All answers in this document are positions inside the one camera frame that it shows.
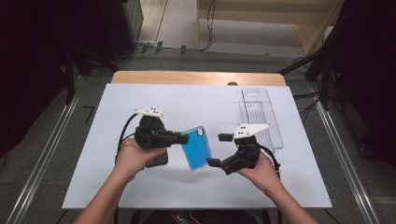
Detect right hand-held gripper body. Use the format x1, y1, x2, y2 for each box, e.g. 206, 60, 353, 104
218, 123, 273, 175

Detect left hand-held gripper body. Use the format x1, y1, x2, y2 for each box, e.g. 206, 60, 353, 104
133, 106, 177, 151

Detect blue phone case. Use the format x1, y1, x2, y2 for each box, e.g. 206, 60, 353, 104
180, 125, 213, 173

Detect black phone case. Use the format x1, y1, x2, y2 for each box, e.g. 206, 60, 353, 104
145, 148, 169, 168

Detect clear plastic tray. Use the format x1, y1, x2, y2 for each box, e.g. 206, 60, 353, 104
238, 88, 284, 153

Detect person's right hand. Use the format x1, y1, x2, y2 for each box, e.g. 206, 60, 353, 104
236, 151, 281, 195

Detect person's left hand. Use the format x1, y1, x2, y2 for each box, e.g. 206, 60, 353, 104
113, 137, 169, 185

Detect white table cover sheet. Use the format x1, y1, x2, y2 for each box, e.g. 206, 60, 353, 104
61, 83, 332, 209

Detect person's dark zippered clothing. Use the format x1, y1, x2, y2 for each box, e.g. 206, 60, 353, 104
130, 209, 272, 224

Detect wooden table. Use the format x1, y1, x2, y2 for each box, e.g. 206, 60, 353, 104
110, 70, 288, 87

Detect black stand legs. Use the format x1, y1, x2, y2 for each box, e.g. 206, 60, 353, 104
278, 46, 332, 111
64, 46, 120, 105

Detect black cabinet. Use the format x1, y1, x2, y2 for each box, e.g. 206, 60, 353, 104
101, 0, 145, 62

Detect wooden step platform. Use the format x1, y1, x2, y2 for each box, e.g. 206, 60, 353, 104
195, 0, 345, 56

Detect dark curtain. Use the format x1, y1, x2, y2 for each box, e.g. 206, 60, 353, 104
323, 0, 396, 167
0, 0, 106, 158

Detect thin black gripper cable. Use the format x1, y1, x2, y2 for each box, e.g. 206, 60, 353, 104
119, 133, 137, 148

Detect thick black gripper cable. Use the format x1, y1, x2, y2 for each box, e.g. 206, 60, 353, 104
115, 113, 140, 157
259, 144, 282, 181

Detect black floor cables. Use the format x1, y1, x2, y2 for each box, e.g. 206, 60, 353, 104
292, 91, 323, 124

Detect metal floor rail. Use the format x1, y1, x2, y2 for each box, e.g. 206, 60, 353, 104
5, 76, 84, 224
314, 99, 381, 224

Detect hanging black cables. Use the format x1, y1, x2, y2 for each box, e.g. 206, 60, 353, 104
199, 0, 218, 52

